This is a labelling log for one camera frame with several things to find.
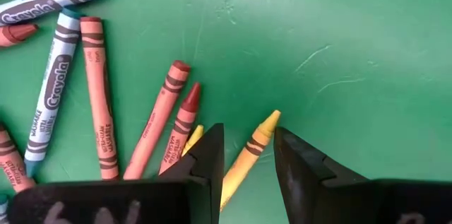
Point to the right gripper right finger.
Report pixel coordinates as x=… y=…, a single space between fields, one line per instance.
x=318 y=195

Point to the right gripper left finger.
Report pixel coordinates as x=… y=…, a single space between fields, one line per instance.
x=197 y=199

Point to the brown crayon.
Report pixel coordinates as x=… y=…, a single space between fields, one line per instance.
x=182 y=125
x=12 y=160
x=17 y=33
x=99 y=97
x=157 y=121

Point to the green table mat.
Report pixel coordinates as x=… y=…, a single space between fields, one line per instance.
x=318 y=75

